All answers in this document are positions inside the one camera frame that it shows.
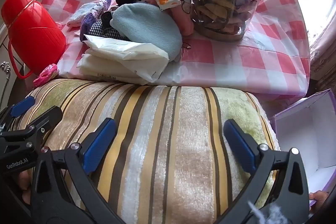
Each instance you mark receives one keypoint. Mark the pink curtain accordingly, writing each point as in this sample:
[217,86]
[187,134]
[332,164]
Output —
[325,61]

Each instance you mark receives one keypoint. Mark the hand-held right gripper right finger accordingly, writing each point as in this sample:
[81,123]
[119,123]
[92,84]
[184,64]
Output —
[239,146]

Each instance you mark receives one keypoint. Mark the light blue fleece cloth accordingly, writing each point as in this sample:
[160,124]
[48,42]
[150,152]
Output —
[147,27]

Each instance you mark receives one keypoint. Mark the red checked plastic tablecloth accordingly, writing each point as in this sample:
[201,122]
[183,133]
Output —
[236,61]

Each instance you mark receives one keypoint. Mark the red plastic thermos jug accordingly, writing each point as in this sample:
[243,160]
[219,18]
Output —
[31,27]

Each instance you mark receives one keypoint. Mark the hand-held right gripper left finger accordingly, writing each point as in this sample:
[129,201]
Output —
[101,141]

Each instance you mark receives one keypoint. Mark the striped plush pillow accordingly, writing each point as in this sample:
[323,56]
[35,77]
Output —
[170,134]

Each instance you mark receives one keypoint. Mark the small metal clip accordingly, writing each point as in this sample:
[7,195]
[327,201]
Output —
[186,45]

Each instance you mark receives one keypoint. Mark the pink patterned hair scrunchie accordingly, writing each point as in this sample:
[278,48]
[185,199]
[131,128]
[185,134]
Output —
[46,74]

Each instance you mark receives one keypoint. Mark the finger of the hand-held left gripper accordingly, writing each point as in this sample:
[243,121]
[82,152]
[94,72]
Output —
[23,106]
[44,117]

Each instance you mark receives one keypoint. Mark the white soft packet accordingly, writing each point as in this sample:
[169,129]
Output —
[105,69]
[123,50]

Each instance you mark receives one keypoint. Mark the black white checked cloth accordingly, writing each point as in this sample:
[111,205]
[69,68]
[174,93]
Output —
[98,29]

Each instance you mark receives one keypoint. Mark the purple cardboard box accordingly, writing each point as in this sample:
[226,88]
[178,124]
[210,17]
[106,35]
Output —
[302,134]

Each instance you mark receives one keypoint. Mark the white fluff tuft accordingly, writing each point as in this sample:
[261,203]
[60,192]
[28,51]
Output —
[273,213]

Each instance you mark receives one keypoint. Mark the person's left hand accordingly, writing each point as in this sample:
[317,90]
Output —
[26,178]

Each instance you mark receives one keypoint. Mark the salmon pink cloth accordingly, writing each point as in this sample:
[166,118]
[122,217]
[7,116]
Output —
[182,22]

